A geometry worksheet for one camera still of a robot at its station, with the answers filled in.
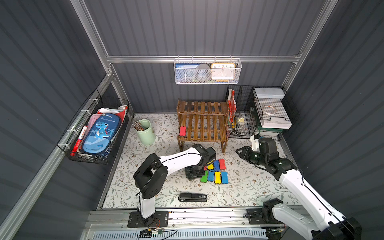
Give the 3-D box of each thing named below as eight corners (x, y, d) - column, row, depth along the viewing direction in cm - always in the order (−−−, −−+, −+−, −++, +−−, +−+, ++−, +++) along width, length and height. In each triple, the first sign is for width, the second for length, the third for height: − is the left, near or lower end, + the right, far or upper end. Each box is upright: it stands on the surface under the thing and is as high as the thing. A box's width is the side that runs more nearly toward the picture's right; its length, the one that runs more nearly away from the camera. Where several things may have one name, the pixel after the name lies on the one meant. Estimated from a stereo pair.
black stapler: (179, 201, 81) (178, 199, 76) (179, 194, 83) (178, 191, 79) (206, 201, 81) (206, 199, 76) (205, 194, 83) (206, 191, 79)
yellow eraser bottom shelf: (214, 183, 87) (215, 182, 85) (214, 173, 91) (214, 171, 89) (221, 183, 87) (221, 182, 85) (220, 173, 91) (220, 171, 89)
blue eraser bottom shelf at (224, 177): (221, 183, 87) (222, 182, 85) (220, 173, 91) (221, 171, 89) (228, 183, 87) (229, 182, 85) (227, 173, 91) (227, 171, 89)
